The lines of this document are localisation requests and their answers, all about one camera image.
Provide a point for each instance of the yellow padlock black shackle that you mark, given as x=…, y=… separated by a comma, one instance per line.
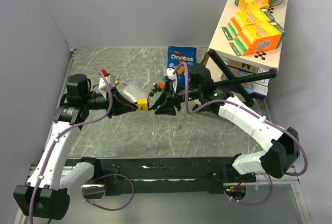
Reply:
x=143, y=104

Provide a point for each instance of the orange black small padlock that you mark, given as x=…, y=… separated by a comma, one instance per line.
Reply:
x=158, y=87

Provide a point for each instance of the white cardboard box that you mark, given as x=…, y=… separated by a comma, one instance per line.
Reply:
x=256, y=89

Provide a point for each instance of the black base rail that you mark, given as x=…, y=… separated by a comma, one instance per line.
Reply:
x=166, y=175

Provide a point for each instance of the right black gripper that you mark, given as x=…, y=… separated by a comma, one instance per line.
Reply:
x=168, y=99

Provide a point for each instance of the front yellow sponge pack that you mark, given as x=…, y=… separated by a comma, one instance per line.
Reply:
x=257, y=38

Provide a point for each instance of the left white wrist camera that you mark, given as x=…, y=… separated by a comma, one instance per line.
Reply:
x=106, y=80

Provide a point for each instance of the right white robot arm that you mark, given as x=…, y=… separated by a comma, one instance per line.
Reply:
x=280, y=148

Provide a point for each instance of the black folding stand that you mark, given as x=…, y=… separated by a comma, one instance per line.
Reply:
x=238, y=81

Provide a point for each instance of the yellow sponge pack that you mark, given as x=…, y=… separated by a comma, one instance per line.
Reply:
x=257, y=38
x=243, y=19

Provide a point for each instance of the white shelf board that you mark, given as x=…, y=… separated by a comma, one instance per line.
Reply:
x=266, y=59

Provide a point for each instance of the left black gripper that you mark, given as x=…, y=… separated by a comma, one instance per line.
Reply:
x=120, y=104

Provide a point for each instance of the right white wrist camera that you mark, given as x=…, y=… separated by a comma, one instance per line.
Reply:
x=170, y=74

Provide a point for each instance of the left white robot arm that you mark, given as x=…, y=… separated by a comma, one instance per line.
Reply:
x=47, y=193

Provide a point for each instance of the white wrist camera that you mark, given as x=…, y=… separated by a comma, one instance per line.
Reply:
x=106, y=80
x=170, y=74

